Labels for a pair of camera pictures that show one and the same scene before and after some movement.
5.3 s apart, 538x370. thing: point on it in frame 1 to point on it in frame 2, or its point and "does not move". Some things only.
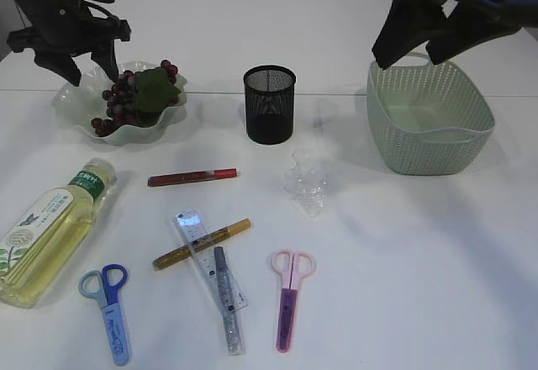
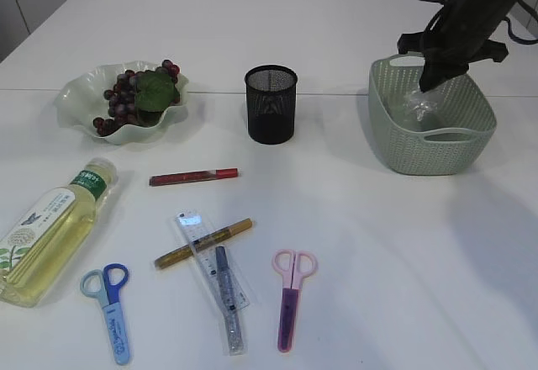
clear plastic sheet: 301,181 to 419,105
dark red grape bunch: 138,98 does not move
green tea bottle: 36,246 does not move
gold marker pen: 200,244 does not move
